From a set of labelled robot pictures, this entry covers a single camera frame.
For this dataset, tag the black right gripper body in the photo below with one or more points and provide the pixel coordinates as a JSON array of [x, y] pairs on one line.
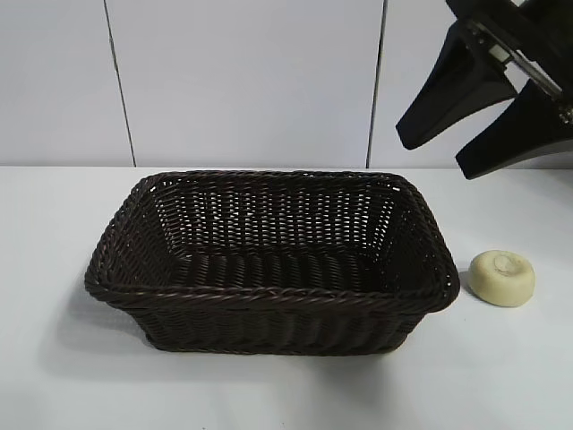
[[550, 40]]

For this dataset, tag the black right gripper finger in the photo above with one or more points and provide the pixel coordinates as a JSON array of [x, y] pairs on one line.
[[456, 94], [524, 139]]

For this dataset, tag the round pale yellow yolk pastry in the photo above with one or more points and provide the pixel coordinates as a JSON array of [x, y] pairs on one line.
[[497, 282]]

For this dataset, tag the dark brown woven wicker basket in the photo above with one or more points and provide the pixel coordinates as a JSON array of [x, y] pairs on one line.
[[268, 309]]

